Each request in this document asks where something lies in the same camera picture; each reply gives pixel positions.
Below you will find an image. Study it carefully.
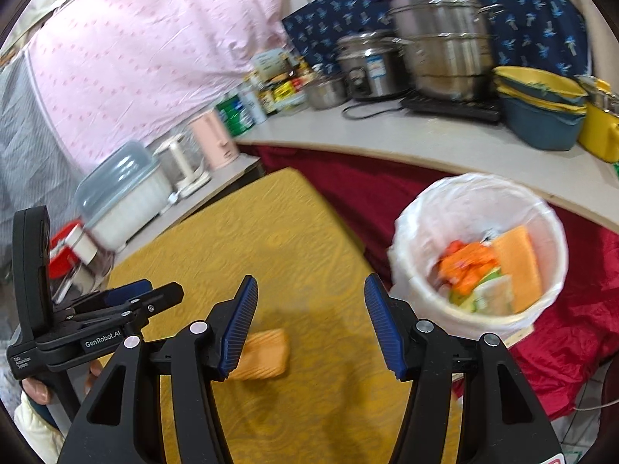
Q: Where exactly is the stack of blue yellow basins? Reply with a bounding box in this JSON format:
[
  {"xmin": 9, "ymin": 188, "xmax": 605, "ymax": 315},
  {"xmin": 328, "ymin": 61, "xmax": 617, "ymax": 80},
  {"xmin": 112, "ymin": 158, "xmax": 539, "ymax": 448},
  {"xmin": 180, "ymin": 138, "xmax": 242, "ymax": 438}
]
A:
[{"xmin": 493, "ymin": 65, "xmax": 588, "ymax": 152}]

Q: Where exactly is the orange snack wrapper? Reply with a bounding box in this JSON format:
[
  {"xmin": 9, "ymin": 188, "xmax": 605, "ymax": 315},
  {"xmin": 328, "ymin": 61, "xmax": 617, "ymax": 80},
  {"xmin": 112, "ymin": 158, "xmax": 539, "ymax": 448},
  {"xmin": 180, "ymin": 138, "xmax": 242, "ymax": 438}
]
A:
[{"xmin": 438, "ymin": 241, "xmax": 501, "ymax": 295}]

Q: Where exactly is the orange sponge cloth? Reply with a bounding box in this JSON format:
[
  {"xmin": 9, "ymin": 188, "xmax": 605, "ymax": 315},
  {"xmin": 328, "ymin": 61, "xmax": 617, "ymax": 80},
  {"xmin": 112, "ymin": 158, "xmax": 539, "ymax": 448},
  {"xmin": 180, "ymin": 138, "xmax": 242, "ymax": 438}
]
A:
[
  {"xmin": 231, "ymin": 329, "xmax": 291, "ymax": 382},
  {"xmin": 491, "ymin": 225, "xmax": 545, "ymax": 314}
]

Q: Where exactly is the steel rice cooker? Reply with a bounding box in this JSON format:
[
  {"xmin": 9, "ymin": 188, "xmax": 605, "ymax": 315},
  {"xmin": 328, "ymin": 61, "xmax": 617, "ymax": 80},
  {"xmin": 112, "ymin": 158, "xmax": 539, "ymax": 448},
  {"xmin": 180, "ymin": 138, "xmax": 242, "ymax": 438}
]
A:
[{"xmin": 337, "ymin": 31, "xmax": 412, "ymax": 102}]

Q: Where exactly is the pink electric kettle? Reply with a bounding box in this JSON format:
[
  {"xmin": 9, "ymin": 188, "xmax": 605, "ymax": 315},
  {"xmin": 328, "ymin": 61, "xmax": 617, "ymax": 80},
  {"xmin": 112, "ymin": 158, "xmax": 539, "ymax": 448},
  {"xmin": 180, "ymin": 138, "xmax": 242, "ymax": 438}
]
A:
[{"xmin": 188, "ymin": 110, "xmax": 240, "ymax": 171}]

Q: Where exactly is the black induction cooker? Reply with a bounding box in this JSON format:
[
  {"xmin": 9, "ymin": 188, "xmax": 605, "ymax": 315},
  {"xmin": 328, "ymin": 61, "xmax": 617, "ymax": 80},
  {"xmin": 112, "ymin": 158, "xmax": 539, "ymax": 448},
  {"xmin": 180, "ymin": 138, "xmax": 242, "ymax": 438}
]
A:
[{"xmin": 400, "ymin": 92, "xmax": 503, "ymax": 124}]

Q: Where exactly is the yellow patterned tablecloth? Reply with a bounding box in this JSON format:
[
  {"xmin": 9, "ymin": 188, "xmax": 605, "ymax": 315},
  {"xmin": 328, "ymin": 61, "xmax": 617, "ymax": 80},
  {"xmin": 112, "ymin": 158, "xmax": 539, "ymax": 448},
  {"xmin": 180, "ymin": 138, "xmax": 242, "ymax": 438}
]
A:
[{"xmin": 104, "ymin": 167, "xmax": 465, "ymax": 464}]

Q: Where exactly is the blue floral cloth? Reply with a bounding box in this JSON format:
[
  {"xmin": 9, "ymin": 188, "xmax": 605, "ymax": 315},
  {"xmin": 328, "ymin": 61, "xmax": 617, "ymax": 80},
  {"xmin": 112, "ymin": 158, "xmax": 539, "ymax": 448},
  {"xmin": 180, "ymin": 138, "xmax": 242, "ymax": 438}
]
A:
[{"xmin": 282, "ymin": 0, "xmax": 593, "ymax": 83}]

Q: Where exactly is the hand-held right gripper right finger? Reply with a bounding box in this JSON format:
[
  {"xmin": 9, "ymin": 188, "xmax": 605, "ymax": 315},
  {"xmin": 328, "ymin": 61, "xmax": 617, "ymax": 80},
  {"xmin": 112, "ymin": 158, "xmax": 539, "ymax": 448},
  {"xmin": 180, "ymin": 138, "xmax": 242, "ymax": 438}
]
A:
[{"xmin": 364, "ymin": 273, "xmax": 565, "ymax": 464}]

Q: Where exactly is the white dish drainer with lid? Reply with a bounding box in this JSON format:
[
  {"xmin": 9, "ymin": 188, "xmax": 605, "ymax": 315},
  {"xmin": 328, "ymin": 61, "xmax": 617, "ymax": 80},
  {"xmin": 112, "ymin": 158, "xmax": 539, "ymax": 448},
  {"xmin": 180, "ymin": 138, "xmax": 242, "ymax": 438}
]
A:
[{"xmin": 74, "ymin": 140, "xmax": 168, "ymax": 251}]

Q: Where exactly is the white bin with plastic liner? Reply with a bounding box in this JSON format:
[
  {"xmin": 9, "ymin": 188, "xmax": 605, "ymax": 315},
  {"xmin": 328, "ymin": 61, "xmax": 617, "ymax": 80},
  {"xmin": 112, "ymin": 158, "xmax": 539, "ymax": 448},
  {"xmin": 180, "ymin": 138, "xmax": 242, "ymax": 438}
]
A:
[{"xmin": 387, "ymin": 172, "xmax": 569, "ymax": 344}]

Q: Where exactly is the person's left hand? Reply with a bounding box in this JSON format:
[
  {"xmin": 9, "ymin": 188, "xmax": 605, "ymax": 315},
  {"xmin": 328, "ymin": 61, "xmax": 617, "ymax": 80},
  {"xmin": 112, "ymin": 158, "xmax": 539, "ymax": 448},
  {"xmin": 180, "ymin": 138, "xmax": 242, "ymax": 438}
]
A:
[{"xmin": 19, "ymin": 358, "xmax": 106, "ymax": 415}]

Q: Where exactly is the pink curtain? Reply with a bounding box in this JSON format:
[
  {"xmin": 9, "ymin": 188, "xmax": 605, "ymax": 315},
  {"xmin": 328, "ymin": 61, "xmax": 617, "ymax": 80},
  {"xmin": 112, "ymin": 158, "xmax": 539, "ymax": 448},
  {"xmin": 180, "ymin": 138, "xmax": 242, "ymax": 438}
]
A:
[{"xmin": 24, "ymin": 0, "xmax": 291, "ymax": 170}]

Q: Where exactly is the dark red cloth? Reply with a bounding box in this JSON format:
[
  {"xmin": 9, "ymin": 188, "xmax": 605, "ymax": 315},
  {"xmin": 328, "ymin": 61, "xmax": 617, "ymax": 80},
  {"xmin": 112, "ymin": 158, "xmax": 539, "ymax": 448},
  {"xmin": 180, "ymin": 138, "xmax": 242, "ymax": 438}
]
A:
[{"xmin": 237, "ymin": 142, "xmax": 619, "ymax": 421}]

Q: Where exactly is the grey striped curtain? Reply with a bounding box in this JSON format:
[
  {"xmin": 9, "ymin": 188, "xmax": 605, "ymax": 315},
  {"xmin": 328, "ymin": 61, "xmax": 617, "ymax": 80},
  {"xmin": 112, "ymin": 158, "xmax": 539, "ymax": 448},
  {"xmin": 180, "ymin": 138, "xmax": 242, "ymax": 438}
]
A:
[{"xmin": 0, "ymin": 53, "xmax": 73, "ymax": 262}]

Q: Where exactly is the red white storage box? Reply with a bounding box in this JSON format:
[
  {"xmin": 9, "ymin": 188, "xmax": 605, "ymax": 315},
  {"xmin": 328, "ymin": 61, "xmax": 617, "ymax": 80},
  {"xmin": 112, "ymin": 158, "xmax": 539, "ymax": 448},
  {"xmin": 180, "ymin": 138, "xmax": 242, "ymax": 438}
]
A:
[{"xmin": 48, "ymin": 220, "xmax": 114, "ymax": 300}]

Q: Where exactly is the green yellow snack bag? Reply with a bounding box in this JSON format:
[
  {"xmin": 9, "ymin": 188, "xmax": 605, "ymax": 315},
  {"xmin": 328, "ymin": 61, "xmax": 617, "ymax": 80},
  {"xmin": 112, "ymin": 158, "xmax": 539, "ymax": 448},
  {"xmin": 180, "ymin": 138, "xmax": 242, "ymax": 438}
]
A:
[{"xmin": 447, "ymin": 266, "xmax": 513, "ymax": 315}]

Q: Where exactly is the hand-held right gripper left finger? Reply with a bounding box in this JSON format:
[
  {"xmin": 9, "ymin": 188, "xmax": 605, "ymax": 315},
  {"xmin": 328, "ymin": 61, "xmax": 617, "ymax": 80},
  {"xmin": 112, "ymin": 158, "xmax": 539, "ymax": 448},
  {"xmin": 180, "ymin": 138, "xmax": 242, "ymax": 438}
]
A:
[{"xmin": 57, "ymin": 275, "xmax": 259, "ymax": 464}]

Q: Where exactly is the person's left forearm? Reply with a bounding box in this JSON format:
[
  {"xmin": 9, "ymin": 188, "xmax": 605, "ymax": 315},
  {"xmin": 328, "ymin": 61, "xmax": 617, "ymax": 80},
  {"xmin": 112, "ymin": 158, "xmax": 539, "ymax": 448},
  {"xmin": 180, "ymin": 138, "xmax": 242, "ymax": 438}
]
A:
[{"xmin": 14, "ymin": 391, "xmax": 66, "ymax": 464}]

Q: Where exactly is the yellow pot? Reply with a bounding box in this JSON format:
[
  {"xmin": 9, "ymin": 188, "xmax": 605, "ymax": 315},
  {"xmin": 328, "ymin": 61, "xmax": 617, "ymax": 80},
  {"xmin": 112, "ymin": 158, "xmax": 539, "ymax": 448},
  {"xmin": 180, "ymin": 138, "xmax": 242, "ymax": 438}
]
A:
[{"xmin": 578, "ymin": 77, "xmax": 619, "ymax": 164}]

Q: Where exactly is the steel mixing bowl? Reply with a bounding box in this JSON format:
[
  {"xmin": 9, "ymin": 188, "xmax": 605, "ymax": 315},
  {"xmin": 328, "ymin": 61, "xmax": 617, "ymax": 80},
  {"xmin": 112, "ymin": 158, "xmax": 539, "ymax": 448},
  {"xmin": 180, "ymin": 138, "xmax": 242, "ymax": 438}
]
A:
[{"xmin": 306, "ymin": 76, "xmax": 350, "ymax": 111}]

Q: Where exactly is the large steel steamer pot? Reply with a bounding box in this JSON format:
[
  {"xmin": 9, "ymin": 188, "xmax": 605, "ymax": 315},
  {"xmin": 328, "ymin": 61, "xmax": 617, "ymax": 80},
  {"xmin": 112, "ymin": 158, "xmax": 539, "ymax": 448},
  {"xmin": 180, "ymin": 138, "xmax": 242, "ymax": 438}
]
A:
[{"xmin": 389, "ymin": 0, "xmax": 506, "ymax": 102}]

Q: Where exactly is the black power cable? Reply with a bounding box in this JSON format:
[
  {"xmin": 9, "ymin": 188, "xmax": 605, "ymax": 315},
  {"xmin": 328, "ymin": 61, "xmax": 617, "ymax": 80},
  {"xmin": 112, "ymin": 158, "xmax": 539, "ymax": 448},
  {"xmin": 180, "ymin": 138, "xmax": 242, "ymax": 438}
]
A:
[{"xmin": 342, "ymin": 99, "xmax": 404, "ymax": 121}]

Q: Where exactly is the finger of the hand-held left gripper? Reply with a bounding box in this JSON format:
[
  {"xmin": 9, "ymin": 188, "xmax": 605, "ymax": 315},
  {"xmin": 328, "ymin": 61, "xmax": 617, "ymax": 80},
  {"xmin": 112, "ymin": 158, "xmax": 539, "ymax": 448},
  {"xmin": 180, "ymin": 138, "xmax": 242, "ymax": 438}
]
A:
[
  {"xmin": 62, "ymin": 283, "xmax": 185, "ymax": 335},
  {"xmin": 52, "ymin": 278, "xmax": 154, "ymax": 319}
]

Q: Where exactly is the glass electric kettle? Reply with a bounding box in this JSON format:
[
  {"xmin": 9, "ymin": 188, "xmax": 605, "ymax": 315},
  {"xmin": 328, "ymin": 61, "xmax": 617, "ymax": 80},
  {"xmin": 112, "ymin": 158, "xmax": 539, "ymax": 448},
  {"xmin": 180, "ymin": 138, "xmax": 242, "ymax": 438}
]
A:
[{"xmin": 154, "ymin": 133, "xmax": 212, "ymax": 199}]

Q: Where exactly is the group of condiment bottles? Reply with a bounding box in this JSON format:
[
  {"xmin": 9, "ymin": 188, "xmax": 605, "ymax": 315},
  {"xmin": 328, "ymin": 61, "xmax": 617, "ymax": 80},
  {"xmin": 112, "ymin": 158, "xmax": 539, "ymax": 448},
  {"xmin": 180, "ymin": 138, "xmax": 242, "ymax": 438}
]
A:
[{"xmin": 215, "ymin": 51, "xmax": 322, "ymax": 136}]

